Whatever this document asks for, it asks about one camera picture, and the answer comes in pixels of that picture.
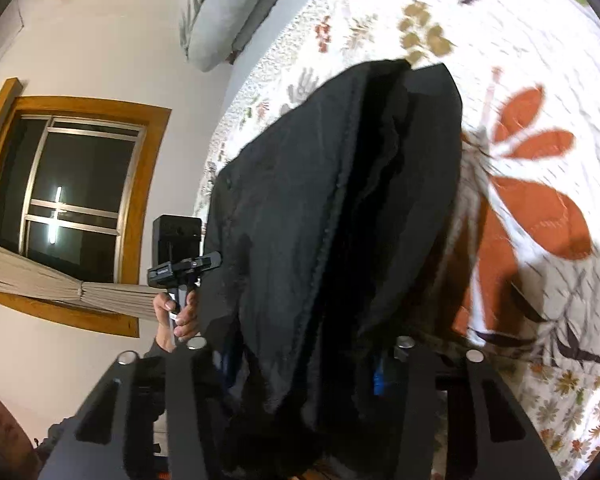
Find white floral blanket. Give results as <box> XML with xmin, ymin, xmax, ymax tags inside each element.
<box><xmin>192</xmin><ymin>0</ymin><xmax>600</xmax><ymax>480</ymax></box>

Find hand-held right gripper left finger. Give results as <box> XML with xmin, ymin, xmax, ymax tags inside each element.
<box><xmin>39</xmin><ymin>336</ymin><xmax>233</xmax><ymax>480</ymax></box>

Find wood-framed window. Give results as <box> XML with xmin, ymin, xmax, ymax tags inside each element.
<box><xmin>0</xmin><ymin>77</ymin><xmax>174</xmax><ymax>339</ymax></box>

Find grey pillow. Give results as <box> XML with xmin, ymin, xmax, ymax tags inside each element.
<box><xmin>178</xmin><ymin>0</ymin><xmax>304</xmax><ymax>74</ymax></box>

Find person's left forearm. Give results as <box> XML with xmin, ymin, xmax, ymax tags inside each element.
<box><xmin>139</xmin><ymin>336</ymin><xmax>177</xmax><ymax>367</ymax></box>

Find beige tied curtain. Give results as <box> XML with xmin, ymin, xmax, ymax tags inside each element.
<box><xmin>0</xmin><ymin>237</ymin><xmax>167</xmax><ymax>322</ymax></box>

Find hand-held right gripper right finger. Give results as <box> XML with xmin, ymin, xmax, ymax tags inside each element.
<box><xmin>371</xmin><ymin>336</ymin><xmax>562</xmax><ymax>480</ymax></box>

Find black pants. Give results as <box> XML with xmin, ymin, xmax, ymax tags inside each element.
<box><xmin>197</xmin><ymin>59</ymin><xmax>464</xmax><ymax>480</ymax></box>

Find person's left hand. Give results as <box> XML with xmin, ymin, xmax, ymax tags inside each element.
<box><xmin>152</xmin><ymin>289</ymin><xmax>202</xmax><ymax>357</ymax></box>

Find bed with blue sheet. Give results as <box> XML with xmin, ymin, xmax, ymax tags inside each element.
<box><xmin>224</xmin><ymin>0</ymin><xmax>342</xmax><ymax>107</ymax></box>

